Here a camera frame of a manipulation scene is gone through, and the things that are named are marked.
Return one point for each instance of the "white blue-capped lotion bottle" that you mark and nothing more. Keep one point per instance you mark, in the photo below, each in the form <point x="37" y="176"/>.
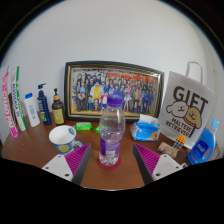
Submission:
<point x="32" y="111"/>

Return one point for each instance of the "white printed paper gift bag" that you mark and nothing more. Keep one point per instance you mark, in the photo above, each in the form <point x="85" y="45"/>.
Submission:
<point x="186" y="106"/>

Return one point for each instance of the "flat round red coaster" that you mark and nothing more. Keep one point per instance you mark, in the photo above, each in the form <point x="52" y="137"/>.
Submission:
<point x="117" y="165"/>

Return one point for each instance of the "dark blue pump bottle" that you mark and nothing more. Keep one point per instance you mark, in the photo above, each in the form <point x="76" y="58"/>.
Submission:
<point x="44" y="108"/>

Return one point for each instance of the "small puzzle cube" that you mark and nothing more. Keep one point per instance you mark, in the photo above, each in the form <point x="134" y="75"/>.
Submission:
<point x="180" y="142"/>

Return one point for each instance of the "clear purple-capped water bottle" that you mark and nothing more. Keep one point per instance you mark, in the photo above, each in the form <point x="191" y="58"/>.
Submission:
<point x="111" y="133"/>

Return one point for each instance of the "white green shuttlecock tube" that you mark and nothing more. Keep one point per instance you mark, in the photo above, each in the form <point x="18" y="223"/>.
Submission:
<point x="19" y="103"/>

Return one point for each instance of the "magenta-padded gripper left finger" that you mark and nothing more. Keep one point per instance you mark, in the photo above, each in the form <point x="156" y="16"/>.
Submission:
<point x="56" y="165"/>

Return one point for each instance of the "small patterned snack packet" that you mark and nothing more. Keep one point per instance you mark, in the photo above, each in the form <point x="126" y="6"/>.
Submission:
<point x="167" y="150"/>

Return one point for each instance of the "brown yellow-labelled pump bottle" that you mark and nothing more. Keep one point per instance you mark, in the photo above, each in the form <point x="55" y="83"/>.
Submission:
<point x="58" y="111"/>

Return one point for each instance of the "framed group picture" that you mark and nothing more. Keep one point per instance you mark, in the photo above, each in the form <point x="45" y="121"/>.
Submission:
<point x="133" y="90"/>

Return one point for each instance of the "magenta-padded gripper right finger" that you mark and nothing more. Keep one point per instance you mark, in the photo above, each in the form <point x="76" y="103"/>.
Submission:
<point x="167" y="165"/>

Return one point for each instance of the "pink shuttlecock tube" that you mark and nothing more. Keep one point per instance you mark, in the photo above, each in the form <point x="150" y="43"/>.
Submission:
<point x="9" y="106"/>

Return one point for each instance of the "blue detergent bottle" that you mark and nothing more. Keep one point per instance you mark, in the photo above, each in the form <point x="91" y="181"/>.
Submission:
<point x="201" y="148"/>

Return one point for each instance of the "blue patterned ceramic mug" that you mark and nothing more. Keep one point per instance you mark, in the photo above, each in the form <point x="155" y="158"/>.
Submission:
<point x="63" y="140"/>

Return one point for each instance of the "blue tissue pack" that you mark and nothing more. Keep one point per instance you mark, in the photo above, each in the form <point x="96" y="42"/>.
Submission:
<point x="145" y="130"/>

